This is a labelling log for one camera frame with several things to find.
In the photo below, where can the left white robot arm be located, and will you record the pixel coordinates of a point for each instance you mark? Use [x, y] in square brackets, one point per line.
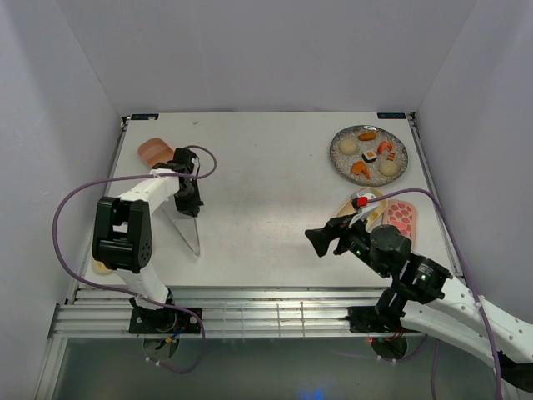
[122, 236]

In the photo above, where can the pink lunch box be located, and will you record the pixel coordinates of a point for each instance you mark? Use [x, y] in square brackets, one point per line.
[154, 151]

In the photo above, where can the grey speckled plate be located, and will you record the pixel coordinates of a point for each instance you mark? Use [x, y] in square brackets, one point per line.
[342, 163]

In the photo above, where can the aluminium frame rail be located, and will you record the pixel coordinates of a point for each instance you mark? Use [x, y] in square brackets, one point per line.
[238, 313]

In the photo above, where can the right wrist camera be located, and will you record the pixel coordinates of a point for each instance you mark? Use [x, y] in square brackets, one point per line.
[364, 203]

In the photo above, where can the orange fried shrimp toy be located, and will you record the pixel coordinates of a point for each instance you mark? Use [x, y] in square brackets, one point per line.
[360, 168]

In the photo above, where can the sushi roll toy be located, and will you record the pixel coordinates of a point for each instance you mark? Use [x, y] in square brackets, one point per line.
[369, 156]

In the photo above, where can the blue table label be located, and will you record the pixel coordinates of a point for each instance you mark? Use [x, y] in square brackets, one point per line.
[391, 115]
[144, 117]

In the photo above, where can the left blue table label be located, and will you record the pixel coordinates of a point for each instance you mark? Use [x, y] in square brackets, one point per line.
[144, 117]

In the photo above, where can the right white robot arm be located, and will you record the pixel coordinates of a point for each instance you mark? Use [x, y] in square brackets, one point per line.
[426, 297]

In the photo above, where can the yellow perforated lid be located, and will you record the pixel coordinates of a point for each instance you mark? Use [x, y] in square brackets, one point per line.
[100, 268]

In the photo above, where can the right blue table label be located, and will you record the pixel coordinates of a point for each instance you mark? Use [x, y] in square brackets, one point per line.
[391, 115]

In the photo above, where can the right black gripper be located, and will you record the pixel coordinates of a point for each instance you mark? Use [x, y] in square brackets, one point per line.
[338, 227]

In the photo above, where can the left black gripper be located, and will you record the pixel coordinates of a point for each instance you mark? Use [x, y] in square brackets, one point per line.
[193, 207]

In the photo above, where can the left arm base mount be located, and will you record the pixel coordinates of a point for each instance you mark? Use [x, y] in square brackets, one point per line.
[163, 321]

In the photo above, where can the pink perforated lid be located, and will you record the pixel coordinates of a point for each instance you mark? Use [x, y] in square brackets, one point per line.
[402, 215]

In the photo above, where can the metal tongs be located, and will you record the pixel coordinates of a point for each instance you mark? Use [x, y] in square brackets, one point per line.
[186, 226]

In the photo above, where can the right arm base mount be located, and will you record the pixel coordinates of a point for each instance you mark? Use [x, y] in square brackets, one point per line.
[374, 319]

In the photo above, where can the rice ball toy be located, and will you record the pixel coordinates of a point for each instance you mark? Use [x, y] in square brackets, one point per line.
[347, 147]
[388, 168]

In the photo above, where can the yellow lunch box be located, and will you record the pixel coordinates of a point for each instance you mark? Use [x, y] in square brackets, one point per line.
[347, 209]

